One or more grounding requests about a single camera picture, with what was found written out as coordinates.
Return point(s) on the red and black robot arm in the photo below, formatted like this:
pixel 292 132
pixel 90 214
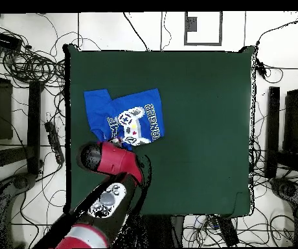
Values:
pixel 112 160

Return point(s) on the black frame stand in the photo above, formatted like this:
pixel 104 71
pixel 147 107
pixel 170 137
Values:
pixel 34 116
pixel 272 129

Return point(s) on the grey square frame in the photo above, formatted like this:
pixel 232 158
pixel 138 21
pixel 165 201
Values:
pixel 190 24

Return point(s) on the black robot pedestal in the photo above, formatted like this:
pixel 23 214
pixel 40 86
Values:
pixel 164 230

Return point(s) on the black electronics box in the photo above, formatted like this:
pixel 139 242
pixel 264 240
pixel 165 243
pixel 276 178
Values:
pixel 5 41

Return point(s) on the black power strip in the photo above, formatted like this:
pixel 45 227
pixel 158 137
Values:
pixel 228 232
pixel 54 141

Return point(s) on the dark green table cloth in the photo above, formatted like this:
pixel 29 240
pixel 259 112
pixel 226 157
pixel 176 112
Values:
pixel 203 155

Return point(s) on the grey wheeled base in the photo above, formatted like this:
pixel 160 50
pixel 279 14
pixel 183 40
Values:
pixel 22 181
pixel 287 189

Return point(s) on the blue printed t-shirt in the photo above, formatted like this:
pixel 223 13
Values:
pixel 97 109

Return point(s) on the black power adapter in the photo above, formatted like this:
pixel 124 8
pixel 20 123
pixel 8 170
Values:
pixel 261 68

